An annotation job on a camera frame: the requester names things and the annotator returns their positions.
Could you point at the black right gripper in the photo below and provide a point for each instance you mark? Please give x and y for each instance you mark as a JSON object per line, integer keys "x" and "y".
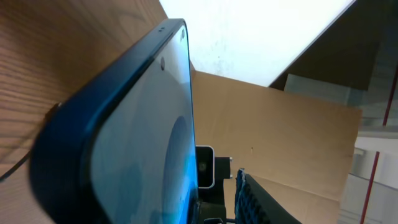
{"x": 212, "y": 208}

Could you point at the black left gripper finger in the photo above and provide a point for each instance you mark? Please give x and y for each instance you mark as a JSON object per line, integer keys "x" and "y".
{"x": 254, "y": 205}

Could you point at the blue Galaxy smartphone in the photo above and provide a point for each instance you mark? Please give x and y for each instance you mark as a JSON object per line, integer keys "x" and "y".
{"x": 122, "y": 149}

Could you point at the brown cardboard panel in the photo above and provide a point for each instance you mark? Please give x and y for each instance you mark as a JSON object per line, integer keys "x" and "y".
{"x": 299, "y": 149}

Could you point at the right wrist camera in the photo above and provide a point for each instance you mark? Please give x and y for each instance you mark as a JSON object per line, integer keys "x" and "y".
{"x": 205, "y": 158}

